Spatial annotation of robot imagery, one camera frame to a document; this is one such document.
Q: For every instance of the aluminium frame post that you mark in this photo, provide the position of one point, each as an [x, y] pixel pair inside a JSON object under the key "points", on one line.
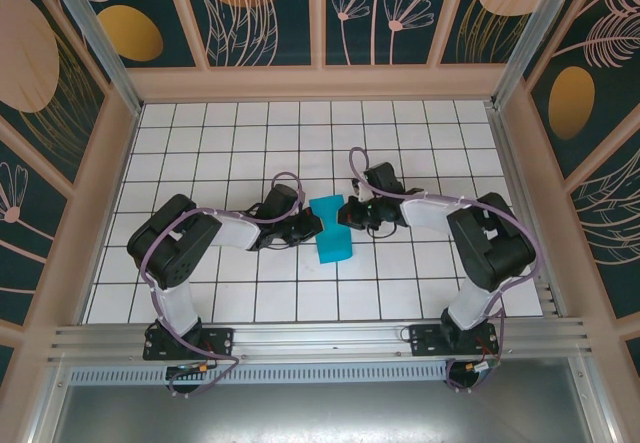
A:
{"points": [[95, 38], [537, 28]]}

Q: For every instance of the blue square paper sheet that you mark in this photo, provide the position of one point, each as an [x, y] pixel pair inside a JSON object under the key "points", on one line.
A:
{"points": [[332, 243]]}

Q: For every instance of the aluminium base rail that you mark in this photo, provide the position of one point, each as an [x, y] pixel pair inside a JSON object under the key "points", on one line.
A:
{"points": [[320, 338]]}

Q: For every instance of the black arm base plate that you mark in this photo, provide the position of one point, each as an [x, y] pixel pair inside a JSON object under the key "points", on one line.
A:
{"points": [[425, 340], [217, 340]]}

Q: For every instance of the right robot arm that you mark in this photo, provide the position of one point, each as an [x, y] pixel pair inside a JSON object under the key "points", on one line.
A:
{"points": [[495, 248]]}

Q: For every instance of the aluminium side rail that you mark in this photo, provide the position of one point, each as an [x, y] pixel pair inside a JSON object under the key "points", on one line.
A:
{"points": [[530, 213]]}

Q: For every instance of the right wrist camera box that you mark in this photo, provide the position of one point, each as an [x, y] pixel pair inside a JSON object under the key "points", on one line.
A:
{"points": [[382, 178]]}

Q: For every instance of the grey metal plate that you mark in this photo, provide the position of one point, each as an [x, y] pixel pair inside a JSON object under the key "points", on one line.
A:
{"points": [[320, 413]]}

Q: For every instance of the wall panel with large beige disc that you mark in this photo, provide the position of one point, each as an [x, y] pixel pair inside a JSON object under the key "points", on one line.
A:
{"points": [[30, 53]]}

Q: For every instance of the wall panel with leaves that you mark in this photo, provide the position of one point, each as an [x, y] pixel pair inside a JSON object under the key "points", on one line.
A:
{"points": [[240, 13]]}

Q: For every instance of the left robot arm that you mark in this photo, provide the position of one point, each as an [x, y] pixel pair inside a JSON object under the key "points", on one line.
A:
{"points": [[175, 248]]}

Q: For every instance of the wall panel with pink fronds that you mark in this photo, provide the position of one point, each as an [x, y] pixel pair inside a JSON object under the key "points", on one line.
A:
{"points": [[610, 223]]}

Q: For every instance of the wall panel with feather and oval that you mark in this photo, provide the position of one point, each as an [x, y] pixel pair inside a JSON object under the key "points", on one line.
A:
{"points": [[580, 88]]}

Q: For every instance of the wall panel with orange ovals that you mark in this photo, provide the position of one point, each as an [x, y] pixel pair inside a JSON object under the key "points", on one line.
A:
{"points": [[130, 33]]}

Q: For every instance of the wall panel with single flower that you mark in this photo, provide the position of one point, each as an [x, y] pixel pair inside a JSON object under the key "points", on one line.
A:
{"points": [[25, 223]]}

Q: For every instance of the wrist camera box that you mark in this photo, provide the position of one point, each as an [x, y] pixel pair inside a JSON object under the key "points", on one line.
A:
{"points": [[382, 178], [284, 202]]}

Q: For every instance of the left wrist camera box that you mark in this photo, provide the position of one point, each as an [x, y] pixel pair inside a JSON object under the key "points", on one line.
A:
{"points": [[284, 202]]}

